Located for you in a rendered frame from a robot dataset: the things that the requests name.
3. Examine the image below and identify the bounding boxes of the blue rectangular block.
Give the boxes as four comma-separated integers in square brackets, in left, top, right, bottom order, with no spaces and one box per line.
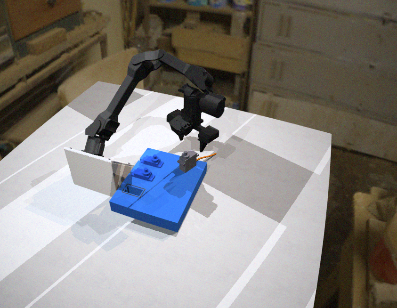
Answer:
[109,148,207,232]

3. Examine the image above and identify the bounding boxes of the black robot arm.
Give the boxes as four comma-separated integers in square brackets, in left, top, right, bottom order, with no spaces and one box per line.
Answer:
[81,49,226,157]

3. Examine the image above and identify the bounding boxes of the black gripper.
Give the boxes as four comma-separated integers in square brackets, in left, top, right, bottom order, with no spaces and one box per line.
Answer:
[167,108,219,152]

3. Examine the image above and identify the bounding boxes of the grey micro servo with orange cable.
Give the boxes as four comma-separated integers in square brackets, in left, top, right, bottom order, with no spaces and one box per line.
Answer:
[177,150,216,173]

